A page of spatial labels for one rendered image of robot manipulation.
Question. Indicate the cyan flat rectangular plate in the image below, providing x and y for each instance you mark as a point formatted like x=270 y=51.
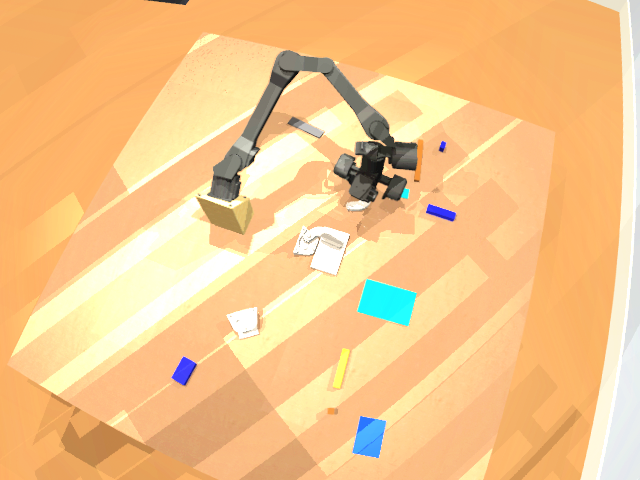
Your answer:
x=387 y=302

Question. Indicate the orange long thin bar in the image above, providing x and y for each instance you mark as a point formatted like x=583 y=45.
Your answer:
x=419 y=156

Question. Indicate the yellow rectangular bar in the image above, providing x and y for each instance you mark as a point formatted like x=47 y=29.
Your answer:
x=340 y=369

